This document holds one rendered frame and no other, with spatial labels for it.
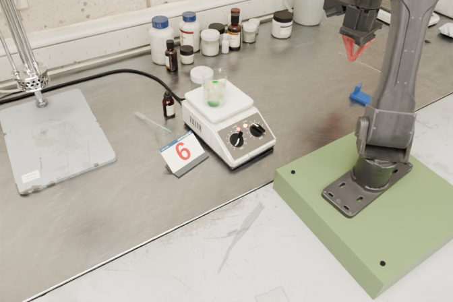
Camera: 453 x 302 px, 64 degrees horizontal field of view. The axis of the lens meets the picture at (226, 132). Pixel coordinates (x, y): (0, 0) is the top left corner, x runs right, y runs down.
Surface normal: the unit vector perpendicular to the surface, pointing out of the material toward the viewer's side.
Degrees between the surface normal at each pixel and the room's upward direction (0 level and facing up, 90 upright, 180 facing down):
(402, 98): 61
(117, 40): 90
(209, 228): 0
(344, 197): 1
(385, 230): 1
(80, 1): 90
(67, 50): 90
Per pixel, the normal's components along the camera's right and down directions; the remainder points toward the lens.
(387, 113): -0.12, 0.22
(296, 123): 0.03, -0.74
